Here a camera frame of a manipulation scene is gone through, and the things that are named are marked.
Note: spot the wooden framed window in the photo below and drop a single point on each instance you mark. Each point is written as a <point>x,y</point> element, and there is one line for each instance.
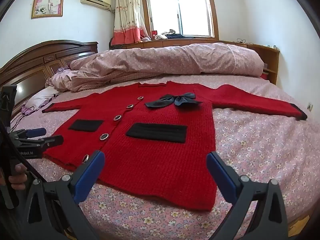
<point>180,11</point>

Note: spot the small red box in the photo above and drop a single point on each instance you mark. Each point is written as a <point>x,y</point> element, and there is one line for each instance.
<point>154,33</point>

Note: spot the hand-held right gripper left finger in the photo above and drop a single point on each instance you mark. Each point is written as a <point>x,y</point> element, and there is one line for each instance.
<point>92,172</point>

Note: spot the dark blue cloth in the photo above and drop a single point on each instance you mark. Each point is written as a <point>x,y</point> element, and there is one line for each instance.
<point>178,36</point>

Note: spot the framed wall photo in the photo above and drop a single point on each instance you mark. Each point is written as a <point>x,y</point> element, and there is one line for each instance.
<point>48,1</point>

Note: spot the white cloth bundle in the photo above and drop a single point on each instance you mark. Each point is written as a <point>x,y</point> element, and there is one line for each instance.
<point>162,35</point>

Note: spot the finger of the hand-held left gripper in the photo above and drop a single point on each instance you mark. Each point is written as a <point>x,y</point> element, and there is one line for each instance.
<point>53,140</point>
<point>37,132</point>

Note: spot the floral pink bed sheet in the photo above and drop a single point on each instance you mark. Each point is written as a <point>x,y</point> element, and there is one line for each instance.
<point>260,150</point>

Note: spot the dark wooden headboard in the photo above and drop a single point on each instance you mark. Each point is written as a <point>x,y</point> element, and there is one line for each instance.
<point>37,57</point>

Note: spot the white wall socket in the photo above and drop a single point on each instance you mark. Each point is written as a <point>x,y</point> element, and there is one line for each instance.
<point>310,106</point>

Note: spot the pink floral quilt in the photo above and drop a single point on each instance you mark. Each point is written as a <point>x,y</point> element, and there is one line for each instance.
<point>162,60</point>

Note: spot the cream and red curtain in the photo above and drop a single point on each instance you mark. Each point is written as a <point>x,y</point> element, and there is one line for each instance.
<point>127,15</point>

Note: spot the cream wall air conditioner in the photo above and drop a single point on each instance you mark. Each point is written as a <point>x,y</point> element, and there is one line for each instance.
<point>96,0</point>

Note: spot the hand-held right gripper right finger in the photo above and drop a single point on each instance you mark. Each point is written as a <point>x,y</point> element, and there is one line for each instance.
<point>220,175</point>

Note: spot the white and purple pillow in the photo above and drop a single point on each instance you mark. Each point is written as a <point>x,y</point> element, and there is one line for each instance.
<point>40,100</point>

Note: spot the red knit cardigan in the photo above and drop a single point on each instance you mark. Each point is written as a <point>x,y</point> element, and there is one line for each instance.
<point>160,160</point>

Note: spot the person's left hand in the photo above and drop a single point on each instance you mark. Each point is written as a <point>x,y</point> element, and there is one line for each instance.
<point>19,178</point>

